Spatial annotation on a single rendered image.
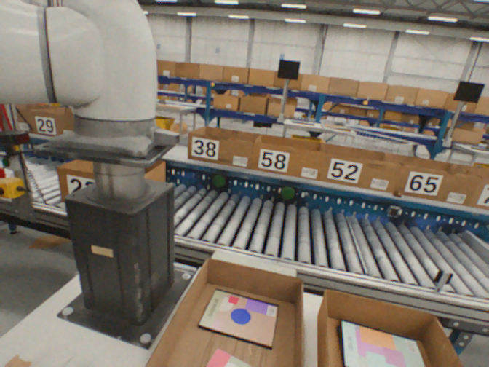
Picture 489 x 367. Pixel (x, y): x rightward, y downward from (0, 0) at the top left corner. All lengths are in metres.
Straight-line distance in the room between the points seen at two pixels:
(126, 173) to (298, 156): 1.01
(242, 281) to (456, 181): 1.23
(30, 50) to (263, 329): 0.72
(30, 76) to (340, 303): 0.82
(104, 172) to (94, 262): 0.22
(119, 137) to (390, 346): 0.77
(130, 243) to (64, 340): 0.30
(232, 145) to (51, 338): 1.10
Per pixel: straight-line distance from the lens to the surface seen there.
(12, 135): 1.26
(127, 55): 0.51
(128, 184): 0.59
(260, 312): 0.76
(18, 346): 0.81
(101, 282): 0.71
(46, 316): 0.85
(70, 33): 0.51
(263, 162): 1.42
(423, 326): 0.87
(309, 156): 1.40
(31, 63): 0.51
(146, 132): 0.55
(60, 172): 1.36
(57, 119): 2.07
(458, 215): 1.65
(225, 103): 5.88
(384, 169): 1.48
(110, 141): 0.52
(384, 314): 0.82
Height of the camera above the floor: 1.33
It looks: 21 degrees down
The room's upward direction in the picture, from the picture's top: 6 degrees clockwise
